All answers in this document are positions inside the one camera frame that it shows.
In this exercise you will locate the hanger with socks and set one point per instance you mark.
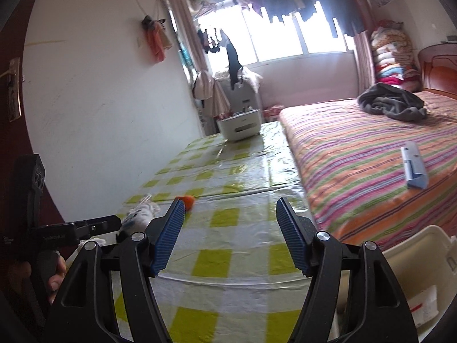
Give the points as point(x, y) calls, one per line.
point(210, 41)

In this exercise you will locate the small orange peel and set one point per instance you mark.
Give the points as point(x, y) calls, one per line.
point(187, 202)

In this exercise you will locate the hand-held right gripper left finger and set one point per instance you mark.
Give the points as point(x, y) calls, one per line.
point(167, 235)

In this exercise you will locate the white plush toy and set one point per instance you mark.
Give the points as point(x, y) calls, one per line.
point(142, 216)

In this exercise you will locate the dark red door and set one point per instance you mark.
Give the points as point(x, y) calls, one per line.
point(14, 143)

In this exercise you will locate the blue and white box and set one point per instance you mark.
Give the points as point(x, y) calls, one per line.
point(414, 168)

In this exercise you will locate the pink bundle on floor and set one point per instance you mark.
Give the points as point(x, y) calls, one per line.
point(273, 112)

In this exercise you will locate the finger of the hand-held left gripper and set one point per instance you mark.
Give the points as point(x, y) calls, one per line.
point(107, 223)

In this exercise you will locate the white appliance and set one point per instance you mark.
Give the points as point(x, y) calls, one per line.
point(242, 96)

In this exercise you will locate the white utensil holder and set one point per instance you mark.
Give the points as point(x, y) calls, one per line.
point(237, 127)

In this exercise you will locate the black hanging garment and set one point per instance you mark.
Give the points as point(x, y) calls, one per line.
point(234, 60)

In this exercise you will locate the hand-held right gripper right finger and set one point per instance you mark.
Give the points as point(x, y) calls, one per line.
point(292, 235)

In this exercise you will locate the orange cloth on hook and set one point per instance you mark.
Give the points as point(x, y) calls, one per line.
point(155, 39)

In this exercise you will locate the pink tied curtain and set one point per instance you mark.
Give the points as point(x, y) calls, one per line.
point(185, 25)

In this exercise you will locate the wooden headboard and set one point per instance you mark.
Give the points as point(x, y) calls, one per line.
point(439, 71)

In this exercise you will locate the bed with striped sheet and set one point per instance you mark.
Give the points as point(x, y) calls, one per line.
point(350, 157)

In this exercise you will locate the window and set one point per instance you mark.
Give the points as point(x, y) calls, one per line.
point(278, 39)

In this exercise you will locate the cream plastic bin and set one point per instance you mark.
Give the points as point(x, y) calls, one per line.
point(403, 260)

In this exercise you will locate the pink straight curtain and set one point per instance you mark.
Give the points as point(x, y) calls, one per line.
point(362, 60)

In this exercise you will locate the grey blanket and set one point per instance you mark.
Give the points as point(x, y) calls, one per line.
point(389, 102)

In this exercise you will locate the red and white paper card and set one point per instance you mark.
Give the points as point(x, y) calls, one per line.
point(425, 307)

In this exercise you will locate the person's left hand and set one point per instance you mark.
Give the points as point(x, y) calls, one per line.
point(58, 278)

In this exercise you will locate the stack of folded quilts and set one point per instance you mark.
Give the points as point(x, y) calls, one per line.
point(392, 57)

